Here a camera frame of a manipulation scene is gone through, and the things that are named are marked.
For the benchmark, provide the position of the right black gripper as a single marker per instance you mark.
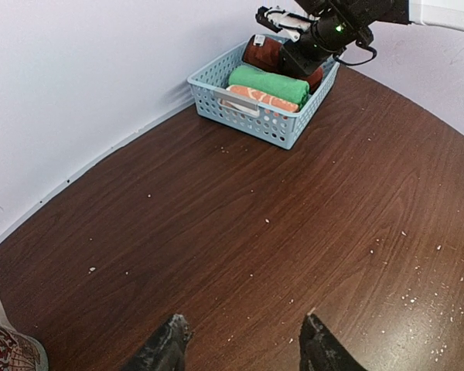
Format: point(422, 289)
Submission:
point(314, 42)

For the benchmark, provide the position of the green rolled towel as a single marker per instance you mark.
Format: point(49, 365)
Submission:
point(283, 87)

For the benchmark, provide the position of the brown towel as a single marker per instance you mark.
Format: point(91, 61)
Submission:
point(263, 52)

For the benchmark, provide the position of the white patterned mug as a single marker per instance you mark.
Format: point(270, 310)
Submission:
point(18, 351)

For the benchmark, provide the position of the light blue plastic basket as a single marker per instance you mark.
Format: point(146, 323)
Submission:
point(209, 89)

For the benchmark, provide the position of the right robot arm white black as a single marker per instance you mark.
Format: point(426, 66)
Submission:
point(445, 14)

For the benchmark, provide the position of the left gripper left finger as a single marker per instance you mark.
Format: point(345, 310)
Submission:
point(165, 349)

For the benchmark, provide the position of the orange white rolled towel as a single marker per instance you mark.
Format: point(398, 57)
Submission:
point(263, 97)

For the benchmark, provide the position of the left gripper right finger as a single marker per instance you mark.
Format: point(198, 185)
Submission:
point(320, 350)

